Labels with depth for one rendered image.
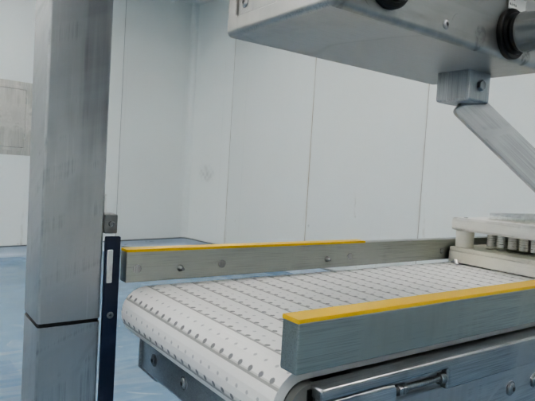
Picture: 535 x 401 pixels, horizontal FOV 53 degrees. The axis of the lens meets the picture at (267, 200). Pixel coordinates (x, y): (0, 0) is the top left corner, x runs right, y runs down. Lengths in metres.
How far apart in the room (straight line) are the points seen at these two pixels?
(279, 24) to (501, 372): 0.35
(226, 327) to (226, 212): 5.47
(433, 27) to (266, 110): 5.18
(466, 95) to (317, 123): 4.59
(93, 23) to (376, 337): 0.39
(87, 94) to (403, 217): 3.98
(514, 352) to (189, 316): 0.28
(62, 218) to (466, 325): 0.37
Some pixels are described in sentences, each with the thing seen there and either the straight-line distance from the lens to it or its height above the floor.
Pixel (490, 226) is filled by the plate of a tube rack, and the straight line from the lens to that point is 0.85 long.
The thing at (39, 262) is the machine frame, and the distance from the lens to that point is 0.55.
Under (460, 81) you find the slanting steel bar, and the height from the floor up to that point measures 1.02.
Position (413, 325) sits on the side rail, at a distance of 0.40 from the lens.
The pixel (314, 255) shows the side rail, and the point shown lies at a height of 0.84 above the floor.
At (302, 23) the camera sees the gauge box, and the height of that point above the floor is 1.03.
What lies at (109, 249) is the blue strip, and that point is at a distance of 0.56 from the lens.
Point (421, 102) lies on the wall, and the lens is 4.41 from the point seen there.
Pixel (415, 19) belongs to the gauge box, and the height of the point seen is 1.03.
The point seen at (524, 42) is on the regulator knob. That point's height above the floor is 1.03.
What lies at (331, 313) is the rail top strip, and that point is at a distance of 0.34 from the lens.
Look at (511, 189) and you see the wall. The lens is 4.03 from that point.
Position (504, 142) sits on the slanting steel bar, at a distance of 0.46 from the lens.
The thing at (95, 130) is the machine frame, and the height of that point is 0.97.
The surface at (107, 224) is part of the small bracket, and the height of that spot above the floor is 0.88.
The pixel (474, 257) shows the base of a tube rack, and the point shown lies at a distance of 0.87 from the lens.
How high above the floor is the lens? 0.94
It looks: 3 degrees down
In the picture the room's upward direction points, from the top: 3 degrees clockwise
